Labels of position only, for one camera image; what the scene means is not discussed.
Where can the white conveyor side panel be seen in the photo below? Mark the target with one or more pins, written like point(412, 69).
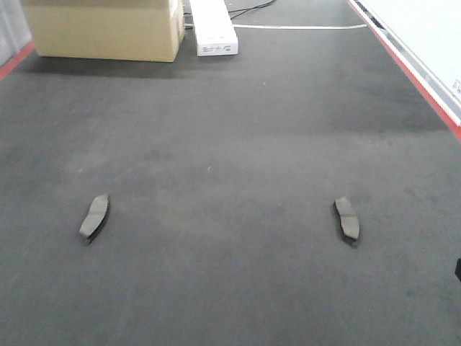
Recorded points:
point(430, 32)

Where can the grey brake pad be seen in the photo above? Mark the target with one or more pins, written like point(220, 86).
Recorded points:
point(95, 218)
point(349, 226)

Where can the long white carton box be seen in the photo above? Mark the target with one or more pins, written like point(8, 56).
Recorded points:
point(213, 29)

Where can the large brown cardboard box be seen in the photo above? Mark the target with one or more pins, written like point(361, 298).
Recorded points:
point(115, 30)

